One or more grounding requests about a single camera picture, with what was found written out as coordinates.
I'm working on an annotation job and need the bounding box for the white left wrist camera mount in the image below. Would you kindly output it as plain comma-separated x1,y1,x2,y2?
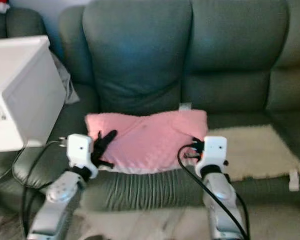
67,133,100,179

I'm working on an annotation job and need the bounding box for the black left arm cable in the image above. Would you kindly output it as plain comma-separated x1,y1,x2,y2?
21,139,68,239

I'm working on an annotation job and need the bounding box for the pink pillow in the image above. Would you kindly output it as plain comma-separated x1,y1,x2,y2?
85,109,209,175

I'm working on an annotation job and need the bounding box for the white box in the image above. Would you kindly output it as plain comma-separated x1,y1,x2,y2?
0,35,67,154

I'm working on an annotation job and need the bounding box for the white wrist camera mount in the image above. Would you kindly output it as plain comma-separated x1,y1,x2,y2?
195,135,228,174
67,133,100,179

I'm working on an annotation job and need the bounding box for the cream fleece seat mat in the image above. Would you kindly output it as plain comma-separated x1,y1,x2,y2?
215,124,300,182

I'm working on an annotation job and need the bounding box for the dark green leather armchair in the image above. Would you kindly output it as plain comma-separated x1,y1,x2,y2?
0,7,47,185

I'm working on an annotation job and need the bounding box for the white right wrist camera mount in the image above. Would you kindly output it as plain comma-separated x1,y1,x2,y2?
195,135,228,174

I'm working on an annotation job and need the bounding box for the dark green leather sofa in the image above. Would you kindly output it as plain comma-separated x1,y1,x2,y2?
12,0,300,215

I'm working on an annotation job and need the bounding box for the grey cloth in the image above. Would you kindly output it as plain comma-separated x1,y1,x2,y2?
51,51,75,105

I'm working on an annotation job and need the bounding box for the small white strap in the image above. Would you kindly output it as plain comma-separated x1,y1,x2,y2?
288,170,300,192

